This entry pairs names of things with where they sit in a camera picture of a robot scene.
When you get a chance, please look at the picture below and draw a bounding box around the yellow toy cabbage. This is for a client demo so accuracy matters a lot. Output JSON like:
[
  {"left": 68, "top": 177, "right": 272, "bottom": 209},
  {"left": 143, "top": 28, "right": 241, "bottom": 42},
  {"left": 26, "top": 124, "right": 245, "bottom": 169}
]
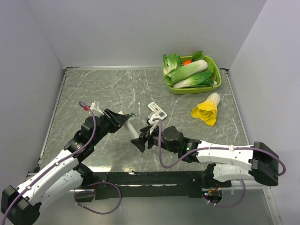
[{"left": 191, "top": 93, "right": 221, "bottom": 126}]

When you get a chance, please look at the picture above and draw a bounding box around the black base bar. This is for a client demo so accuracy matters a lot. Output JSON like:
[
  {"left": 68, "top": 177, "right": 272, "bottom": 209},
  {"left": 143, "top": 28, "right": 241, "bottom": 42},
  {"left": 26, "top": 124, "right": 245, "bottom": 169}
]
[{"left": 81, "top": 171, "right": 232, "bottom": 200}]

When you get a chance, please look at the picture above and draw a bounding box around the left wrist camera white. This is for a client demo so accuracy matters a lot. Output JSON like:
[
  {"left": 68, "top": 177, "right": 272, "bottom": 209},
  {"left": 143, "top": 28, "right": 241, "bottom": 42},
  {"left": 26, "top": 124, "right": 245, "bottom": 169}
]
[{"left": 84, "top": 100, "right": 103, "bottom": 117}]

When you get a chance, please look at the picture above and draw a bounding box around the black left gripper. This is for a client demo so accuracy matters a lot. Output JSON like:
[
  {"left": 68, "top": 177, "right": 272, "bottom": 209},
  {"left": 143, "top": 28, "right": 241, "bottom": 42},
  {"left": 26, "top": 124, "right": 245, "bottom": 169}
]
[{"left": 91, "top": 108, "right": 129, "bottom": 145}]

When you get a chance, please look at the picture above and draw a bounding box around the white remote with buttons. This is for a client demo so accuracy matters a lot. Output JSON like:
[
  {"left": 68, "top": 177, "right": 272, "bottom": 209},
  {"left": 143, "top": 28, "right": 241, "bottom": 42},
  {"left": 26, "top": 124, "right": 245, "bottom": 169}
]
[{"left": 148, "top": 101, "right": 167, "bottom": 120}]

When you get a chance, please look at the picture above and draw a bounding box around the green plastic basket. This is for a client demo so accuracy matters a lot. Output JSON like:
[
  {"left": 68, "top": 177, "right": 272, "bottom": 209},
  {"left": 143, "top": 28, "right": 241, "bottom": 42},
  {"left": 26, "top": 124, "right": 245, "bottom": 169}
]
[{"left": 164, "top": 51, "right": 222, "bottom": 94}]

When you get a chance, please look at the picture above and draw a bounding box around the aluminium frame rail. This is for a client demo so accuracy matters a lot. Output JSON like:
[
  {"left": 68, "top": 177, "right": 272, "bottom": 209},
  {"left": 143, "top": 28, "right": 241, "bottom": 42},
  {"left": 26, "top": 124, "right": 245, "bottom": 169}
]
[{"left": 22, "top": 171, "right": 270, "bottom": 193}]

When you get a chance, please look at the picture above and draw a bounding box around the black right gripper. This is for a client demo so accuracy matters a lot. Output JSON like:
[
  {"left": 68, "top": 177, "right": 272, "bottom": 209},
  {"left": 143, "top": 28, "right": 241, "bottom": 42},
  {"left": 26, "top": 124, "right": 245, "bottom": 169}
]
[{"left": 131, "top": 123, "right": 178, "bottom": 154}]

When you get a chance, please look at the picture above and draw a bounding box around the green toy bok choy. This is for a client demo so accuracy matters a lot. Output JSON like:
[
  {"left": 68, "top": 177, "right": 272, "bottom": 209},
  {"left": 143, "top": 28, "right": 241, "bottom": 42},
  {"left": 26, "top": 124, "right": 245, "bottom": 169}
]
[{"left": 173, "top": 71, "right": 215, "bottom": 89}]

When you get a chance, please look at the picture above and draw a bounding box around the large green toy cabbage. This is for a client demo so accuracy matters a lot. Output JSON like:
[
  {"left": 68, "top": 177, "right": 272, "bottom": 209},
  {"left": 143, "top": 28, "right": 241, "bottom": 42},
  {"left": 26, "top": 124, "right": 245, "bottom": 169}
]
[{"left": 171, "top": 60, "right": 208, "bottom": 85}]

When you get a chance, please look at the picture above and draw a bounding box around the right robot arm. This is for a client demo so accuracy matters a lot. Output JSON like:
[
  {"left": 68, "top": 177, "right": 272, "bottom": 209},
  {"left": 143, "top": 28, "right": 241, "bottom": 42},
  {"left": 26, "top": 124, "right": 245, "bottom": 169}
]
[{"left": 129, "top": 126, "right": 279, "bottom": 187}]

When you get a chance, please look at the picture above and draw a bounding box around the orange toy carrot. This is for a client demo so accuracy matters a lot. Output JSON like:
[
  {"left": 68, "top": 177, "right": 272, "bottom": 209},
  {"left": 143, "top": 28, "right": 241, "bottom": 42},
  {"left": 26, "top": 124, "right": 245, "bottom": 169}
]
[{"left": 183, "top": 60, "right": 192, "bottom": 65}]

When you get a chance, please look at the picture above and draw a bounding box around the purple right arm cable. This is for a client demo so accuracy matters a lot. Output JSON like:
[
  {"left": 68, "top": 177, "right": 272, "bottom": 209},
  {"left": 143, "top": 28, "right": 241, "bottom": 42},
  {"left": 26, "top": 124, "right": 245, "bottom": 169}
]
[{"left": 152, "top": 118, "right": 287, "bottom": 208}]

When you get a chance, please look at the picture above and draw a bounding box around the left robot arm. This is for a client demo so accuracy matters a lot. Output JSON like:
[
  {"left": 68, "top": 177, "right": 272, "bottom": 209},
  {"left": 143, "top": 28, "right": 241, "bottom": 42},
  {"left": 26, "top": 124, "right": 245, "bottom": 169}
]
[{"left": 0, "top": 109, "right": 130, "bottom": 225}]

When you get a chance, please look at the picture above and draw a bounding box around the green toy lettuce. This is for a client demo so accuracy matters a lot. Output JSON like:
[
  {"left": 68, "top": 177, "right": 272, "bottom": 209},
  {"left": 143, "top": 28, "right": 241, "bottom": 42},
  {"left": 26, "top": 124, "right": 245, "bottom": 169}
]
[{"left": 163, "top": 53, "right": 183, "bottom": 75}]

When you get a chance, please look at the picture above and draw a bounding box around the plain white remote control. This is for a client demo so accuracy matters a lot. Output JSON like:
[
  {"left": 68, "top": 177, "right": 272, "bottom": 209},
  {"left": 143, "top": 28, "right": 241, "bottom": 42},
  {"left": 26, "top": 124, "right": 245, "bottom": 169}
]
[{"left": 122, "top": 120, "right": 139, "bottom": 139}]

